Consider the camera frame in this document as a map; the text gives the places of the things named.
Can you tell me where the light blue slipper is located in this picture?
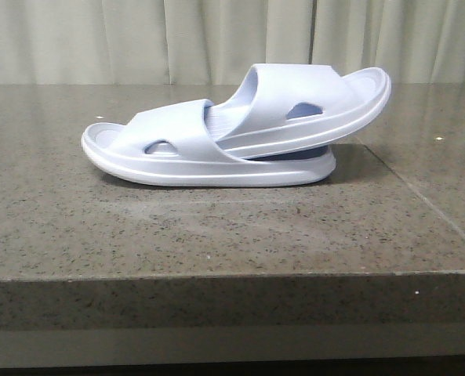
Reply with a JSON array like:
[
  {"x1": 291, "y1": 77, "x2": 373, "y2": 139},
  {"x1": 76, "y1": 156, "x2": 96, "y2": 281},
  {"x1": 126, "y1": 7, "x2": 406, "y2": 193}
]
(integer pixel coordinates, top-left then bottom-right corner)
[
  {"x1": 81, "y1": 99, "x2": 336, "y2": 187},
  {"x1": 204, "y1": 63, "x2": 391, "y2": 158}
]

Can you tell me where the pale grey-green curtain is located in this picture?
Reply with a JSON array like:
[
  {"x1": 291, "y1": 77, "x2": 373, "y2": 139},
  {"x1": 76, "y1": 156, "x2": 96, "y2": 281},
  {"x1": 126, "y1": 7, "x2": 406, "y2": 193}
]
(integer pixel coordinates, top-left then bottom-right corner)
[{"x1": 0, "y1": 1, "x2": 465, "y2": 85}]

